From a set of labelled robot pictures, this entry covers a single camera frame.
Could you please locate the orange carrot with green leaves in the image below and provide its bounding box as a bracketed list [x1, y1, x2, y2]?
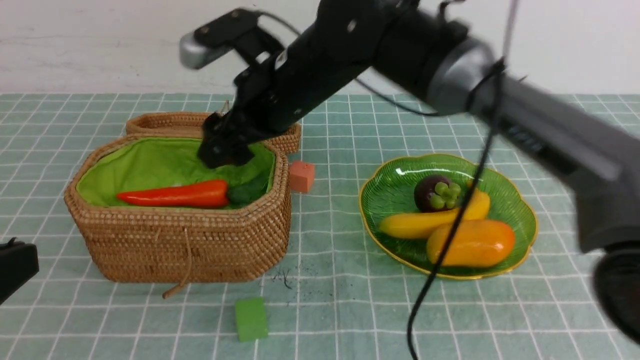
[116, 171, 270, 209]

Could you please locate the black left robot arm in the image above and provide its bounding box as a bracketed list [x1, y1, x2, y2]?
[0, 237, 40, 304]

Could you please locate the orange yellow mango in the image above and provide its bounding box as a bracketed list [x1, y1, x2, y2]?
[441, 219, 516, 268]

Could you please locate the woven wicker basket lid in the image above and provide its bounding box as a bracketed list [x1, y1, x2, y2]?
[125, 101, 302, 155]

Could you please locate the green foam block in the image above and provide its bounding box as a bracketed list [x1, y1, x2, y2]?
[234, 297, 269, 342]

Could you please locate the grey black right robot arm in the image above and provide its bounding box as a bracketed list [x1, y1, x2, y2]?
[179, 0, 640, 343]

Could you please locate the yellow banana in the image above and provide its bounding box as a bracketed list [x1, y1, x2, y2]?
[377, 190, 492, 240]

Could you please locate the orange foam cube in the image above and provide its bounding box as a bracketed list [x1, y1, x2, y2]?
[289, 161, 316, 194]

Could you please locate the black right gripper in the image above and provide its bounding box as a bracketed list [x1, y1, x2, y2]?
[198, 30, 371, 169]

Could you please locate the purple mangosteen green top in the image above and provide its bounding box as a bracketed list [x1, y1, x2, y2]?
[413, 175, 462, 213]

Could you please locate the woven wicker basket green lining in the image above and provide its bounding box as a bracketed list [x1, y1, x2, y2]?
[64, 134, 291, 285]

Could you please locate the green leaf-shaped glass plate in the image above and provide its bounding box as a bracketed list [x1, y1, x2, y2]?
[359, 153, 538, 281]

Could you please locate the black right camera cable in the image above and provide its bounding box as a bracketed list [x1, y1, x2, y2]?
[250, 0, 521, 360]

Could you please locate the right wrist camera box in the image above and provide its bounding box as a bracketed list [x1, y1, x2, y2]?
[178, 7, 285, 70]

